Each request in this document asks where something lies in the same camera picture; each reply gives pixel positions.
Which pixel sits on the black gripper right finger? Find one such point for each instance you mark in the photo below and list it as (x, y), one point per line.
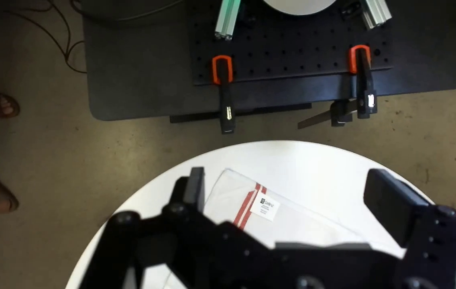
(398, 209)

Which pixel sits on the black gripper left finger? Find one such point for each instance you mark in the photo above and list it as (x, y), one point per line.
(196, 186)

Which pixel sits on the white towel with red stripes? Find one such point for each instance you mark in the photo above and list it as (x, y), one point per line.
(292, 214)

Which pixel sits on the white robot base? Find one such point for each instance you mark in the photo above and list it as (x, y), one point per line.
(297, 5)

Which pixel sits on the orange and black bar clamp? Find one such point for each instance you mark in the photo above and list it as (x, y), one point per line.
(227, 101)
(366, 80)

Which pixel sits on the black robot cart platform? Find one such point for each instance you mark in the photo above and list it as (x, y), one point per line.
(137, 64)

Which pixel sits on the black perforated breadboard plate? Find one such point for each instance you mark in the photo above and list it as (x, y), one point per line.
(292, 48)

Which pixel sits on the aluminium extrusion post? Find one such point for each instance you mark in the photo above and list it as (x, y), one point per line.
(376, 11)
(228, 18)

